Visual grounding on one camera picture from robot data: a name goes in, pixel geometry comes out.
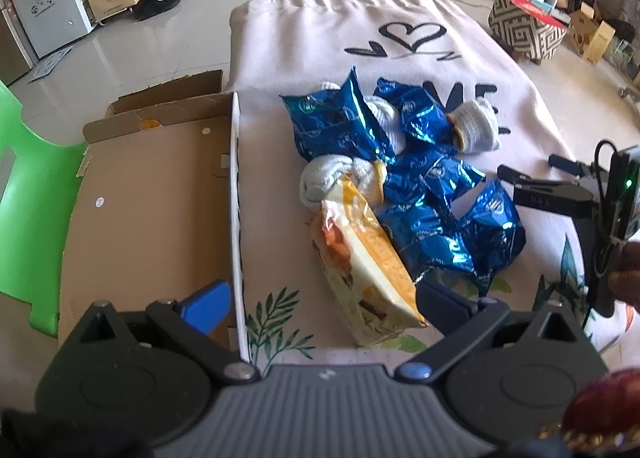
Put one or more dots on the blue snack bag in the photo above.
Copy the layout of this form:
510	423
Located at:
330	123

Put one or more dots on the dark red patterned cloth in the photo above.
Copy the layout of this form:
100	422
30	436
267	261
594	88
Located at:
605	403

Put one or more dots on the brown cardboard box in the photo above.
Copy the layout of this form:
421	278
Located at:
150	213

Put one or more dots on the green plastic chair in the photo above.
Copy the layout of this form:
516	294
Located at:
35	188

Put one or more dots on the black slippers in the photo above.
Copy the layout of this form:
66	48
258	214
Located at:
157	5

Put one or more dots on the white chest freezer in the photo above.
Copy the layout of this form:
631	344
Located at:
45	8

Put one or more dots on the yellow snack bag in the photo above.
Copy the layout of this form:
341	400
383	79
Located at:
370	263

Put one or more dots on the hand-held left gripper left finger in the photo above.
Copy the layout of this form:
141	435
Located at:
207	305

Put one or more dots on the grey floor sheet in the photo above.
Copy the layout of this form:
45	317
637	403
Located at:
50	65

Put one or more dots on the white HOME tablecloth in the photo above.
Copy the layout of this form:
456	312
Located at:
310	48

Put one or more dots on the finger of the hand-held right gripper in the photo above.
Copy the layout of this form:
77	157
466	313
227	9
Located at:
567	164
550	199

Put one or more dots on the small cardboard box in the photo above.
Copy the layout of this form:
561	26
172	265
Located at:
600	43
582	30

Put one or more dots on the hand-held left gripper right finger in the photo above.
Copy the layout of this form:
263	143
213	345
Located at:
440	303

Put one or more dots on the white knit glove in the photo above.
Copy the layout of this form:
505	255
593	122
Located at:
387	123
477	123
325	178

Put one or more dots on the person's right hand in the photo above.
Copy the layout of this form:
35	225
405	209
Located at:
629	273

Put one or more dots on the patterned ottoman stool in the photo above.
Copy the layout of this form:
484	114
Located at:
525	38

